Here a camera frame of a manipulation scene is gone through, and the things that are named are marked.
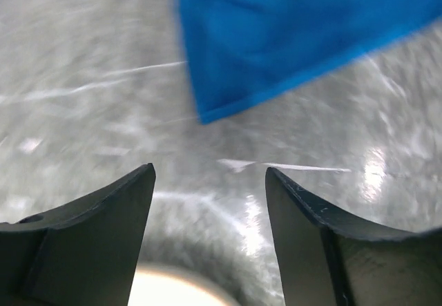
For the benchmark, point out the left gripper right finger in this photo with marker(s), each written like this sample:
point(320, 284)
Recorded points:
point(329, 256)

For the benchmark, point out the blue cloth napkin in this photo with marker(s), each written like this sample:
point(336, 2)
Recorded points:
point(241, 53)

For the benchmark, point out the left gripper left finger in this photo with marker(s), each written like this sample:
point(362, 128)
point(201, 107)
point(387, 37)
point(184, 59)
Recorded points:
point(82, 253)

